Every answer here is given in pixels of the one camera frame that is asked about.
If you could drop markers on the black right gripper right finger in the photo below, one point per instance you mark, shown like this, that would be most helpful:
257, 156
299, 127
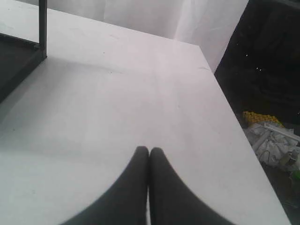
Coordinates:
171, 201

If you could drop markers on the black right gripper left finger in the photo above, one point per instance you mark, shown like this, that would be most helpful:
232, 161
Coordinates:
124, 203

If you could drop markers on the yellow foam block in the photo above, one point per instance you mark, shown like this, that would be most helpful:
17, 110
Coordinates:
252, 118

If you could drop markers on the crumpled clear plastic bag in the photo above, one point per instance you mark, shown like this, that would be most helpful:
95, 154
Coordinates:
276, 148

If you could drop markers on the black equipment box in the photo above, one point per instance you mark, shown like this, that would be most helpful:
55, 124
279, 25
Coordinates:
260, 69

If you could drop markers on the black metal shelf rack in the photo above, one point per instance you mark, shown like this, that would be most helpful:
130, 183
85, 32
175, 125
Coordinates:
19, 57

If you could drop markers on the white backdrop curtain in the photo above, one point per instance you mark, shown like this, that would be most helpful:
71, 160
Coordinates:
206, 23

